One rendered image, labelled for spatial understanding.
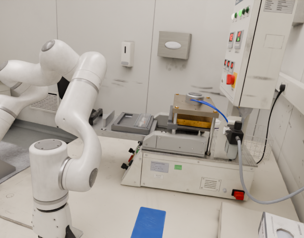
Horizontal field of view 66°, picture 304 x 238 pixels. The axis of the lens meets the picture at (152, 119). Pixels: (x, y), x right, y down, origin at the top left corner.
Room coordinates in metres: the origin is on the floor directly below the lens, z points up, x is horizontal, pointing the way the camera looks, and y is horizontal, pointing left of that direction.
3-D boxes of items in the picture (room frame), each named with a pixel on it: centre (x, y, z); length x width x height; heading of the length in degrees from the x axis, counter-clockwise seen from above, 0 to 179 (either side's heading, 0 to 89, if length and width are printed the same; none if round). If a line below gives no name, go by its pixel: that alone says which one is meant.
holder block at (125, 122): (1.04, 0.08, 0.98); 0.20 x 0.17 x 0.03; 175
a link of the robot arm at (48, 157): (0.50, 0.23, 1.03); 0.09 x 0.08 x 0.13; 83
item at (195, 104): (1.00, -0.21, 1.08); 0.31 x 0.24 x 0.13; 175
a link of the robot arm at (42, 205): (0.51, 0.24, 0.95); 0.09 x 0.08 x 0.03; 68
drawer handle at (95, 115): (1.06, 0.27, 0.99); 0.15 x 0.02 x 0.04; 175
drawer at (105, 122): (1.04, 0.13, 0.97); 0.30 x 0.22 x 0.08; 85
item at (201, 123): (1.01, -0.18, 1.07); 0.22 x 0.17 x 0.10; 175
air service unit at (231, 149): (0.79, -0.29, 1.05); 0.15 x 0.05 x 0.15; 175
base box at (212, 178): (1.00, -0.17, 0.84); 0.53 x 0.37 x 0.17; 85
